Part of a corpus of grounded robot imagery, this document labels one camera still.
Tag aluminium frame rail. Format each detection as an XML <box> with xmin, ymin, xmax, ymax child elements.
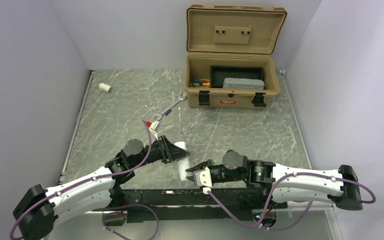
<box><xmin>41</xmin><ymin>188</ymin><xmax>334</xmax><ymax>216</ymax></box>

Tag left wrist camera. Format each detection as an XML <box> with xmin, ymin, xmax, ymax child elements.
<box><xmin>147</xmin><ymin>120</ymin><xmax>161</xmax><ymax>140</ymax></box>

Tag white remote control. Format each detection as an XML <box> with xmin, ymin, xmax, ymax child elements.
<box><xmin>174</xmin><ymin>141</ymin><xmax>190</xmax><ymax>182</ymax></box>

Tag colourful tools in toolbox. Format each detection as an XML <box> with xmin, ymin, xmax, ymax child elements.
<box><xmin>190</xmin><ymin>78</ymin><xmax>211</xmax><ymax>88</ymax></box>

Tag silver open-end wrench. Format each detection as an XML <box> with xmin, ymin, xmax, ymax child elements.
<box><xmin>153</xmin><ymin>92</ymin><xmax>188</xmax><ymax>121</ymax></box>

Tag black tray in toolbox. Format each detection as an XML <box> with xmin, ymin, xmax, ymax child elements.
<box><xmin>209</xmin><ymin>65</ymin><xmax>265</xmax><ymax>88</ymax></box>

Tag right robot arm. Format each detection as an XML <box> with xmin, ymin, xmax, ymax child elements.
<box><xmin>185</xmin><ymin>150</ymin><xmax>363</xmax><ymax>211</ymax></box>

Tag grey plastic case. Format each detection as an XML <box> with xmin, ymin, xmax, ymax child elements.
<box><xmin>222</xmin><ymin>77</ymin><xmax>265</xmax><ymax>90</ymax></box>

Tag white plastic tube piece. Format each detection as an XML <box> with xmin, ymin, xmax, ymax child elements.
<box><xmin>98</xmin><ymin>82</ymin><xmax>111</xmax><ymax>93</ymax></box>

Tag tan plastic toolbox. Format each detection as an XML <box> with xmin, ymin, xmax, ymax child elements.
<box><xmin>184</xmin><ymin>4</ymin><xmax>288</xmax><ymax>109</ymax></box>

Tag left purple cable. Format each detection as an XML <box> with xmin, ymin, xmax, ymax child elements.
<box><xmin>9</xmin><ymin>119</ymin><xmax>161</xmax><ymax>240</ymax></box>

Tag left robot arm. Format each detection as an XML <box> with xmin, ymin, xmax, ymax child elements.
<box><xmin>12</xmin><ymin>135</ymin><xmax>190</xmax><ymax>240</ymax></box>

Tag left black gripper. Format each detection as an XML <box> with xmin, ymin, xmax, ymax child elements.
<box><xmin>131</xmin><ymin>134</ymin><xmax>191</xmax><ymax>169</ymax></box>

